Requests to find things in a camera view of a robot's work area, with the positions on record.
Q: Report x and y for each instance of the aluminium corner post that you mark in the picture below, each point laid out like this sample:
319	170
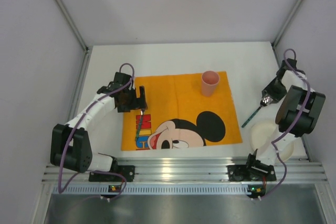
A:
70	22
287	22

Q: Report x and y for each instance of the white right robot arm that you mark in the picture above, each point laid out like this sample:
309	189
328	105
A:
273	140

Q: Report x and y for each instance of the aluminium mounting rail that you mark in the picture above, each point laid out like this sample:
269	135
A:
213	170

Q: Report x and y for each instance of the green handled spoon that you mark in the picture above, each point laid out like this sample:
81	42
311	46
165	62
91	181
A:
256	112

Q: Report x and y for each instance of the orange cartoon mouse placemat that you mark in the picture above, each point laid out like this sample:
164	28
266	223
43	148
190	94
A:
179	116

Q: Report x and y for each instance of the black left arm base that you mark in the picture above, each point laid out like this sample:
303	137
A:
118	174

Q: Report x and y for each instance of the right aluminium corner post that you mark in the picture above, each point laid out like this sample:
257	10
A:
287	22

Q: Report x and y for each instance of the pink plastic cup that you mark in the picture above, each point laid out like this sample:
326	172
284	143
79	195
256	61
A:
209	83

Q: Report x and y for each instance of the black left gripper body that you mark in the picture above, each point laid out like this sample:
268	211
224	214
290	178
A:
140	100

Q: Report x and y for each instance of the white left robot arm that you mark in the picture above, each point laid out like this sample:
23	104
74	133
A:
71	147

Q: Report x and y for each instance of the perforated metal cable tray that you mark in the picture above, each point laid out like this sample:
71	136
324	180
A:
172	189

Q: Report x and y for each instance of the left aluminium corner post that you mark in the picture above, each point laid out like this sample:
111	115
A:
70	22

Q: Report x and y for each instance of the green handled fork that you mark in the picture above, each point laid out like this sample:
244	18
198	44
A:
139	124

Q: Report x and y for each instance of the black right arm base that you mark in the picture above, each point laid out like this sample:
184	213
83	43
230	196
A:
252	171

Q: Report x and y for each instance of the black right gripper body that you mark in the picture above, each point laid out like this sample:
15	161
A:
272	91

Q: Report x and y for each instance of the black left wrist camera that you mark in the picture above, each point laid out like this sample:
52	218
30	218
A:
121	78

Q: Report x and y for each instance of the cream round plate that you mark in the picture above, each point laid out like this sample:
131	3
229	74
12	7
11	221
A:
261	132

